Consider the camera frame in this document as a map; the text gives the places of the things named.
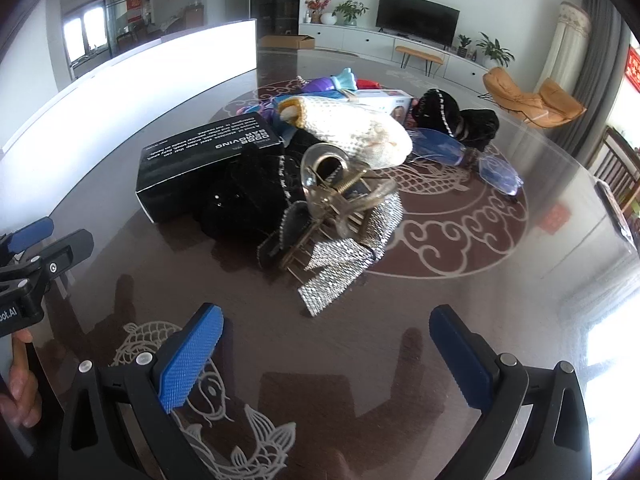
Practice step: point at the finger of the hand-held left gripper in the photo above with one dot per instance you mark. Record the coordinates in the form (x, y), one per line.
(30, 237)
(70, 250)

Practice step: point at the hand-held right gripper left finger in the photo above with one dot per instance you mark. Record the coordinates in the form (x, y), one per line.
(195, 360)

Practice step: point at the white television cabinet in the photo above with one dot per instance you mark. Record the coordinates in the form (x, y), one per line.
(360, 40)

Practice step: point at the wooden bench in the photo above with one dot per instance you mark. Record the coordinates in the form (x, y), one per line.
(417, 52)

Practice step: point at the long-leaf potted plant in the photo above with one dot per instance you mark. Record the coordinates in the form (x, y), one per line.
(495, 50)

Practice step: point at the wooden dining chair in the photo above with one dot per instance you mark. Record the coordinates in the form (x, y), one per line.
(620, 165)

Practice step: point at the dark patterned desktop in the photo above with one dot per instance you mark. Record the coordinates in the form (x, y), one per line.
(500, 310)

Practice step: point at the red wall decoration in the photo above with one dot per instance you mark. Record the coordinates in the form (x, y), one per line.
(634, 67)

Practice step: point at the clear hair claw clip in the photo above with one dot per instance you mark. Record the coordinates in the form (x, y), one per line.
(325, 160)

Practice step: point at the white knitted glove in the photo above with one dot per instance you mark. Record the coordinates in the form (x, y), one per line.
(350, 125)

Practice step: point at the white and blue carton box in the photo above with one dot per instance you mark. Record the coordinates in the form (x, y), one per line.
(390, 100)

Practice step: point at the bushy green potted plant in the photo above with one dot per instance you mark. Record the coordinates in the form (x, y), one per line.
(350, 10)

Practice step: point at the silver rhinestone bow hair clip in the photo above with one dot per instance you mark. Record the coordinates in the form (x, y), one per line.
(345, 260)

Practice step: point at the red fabric pouch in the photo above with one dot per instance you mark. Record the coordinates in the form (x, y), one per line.
(369, 83)

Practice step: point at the open cardboard box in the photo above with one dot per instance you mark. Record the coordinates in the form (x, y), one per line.
(285, 42)

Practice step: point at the black printed cardboard box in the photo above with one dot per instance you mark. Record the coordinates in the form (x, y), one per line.
(200, 170)

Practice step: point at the black velvet rhinestone hair bow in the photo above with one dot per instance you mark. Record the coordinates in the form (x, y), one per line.
(240, 195)

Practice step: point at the blue-tinted eyeglasses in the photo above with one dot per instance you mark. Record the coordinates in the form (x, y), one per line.
(440, 146)

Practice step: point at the orange lounge chair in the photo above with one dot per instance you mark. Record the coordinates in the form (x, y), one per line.
(505, 87)

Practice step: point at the black flat television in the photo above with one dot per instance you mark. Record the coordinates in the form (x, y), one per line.
(417, 15)

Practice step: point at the person's left hand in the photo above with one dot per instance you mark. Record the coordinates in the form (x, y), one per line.
(21, 390)

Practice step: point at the small potted plant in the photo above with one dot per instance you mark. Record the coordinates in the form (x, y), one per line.
(464, 42)

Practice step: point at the grey curtain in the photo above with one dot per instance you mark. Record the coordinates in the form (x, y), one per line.
(602, 50)

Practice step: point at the red flower arrangement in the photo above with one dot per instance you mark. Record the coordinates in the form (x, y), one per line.
(317, 5)

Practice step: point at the white partition panel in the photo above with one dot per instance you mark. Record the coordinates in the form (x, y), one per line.
(125, 90)

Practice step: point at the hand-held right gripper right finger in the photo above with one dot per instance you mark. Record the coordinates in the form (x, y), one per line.
(465, 360)

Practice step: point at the black hair scrunchie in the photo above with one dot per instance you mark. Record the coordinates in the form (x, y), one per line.
(440, 110)

